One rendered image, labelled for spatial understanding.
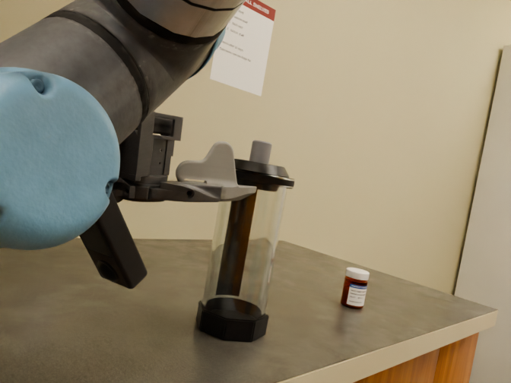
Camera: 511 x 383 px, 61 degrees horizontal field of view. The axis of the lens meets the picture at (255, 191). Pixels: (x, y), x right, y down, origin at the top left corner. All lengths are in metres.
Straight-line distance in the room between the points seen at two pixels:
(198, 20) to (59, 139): 0.10
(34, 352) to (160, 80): 0.36
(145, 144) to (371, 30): 1.60
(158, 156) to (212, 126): 0.88
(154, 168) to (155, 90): 0.17
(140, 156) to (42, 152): 0.21
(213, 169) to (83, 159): 0.25
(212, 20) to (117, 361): 0.39
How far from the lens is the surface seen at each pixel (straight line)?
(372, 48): 1.93
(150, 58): 0.26
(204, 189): 0.42
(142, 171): 0.39
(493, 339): 3.09
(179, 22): 0.24
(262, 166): 0.57
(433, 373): 1.03
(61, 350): 0.55
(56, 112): 0.19
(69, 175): 0.20
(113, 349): 0.55
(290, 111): 1.53
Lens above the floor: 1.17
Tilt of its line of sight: 3 degrees down
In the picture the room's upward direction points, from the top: 10 degrees clockwise
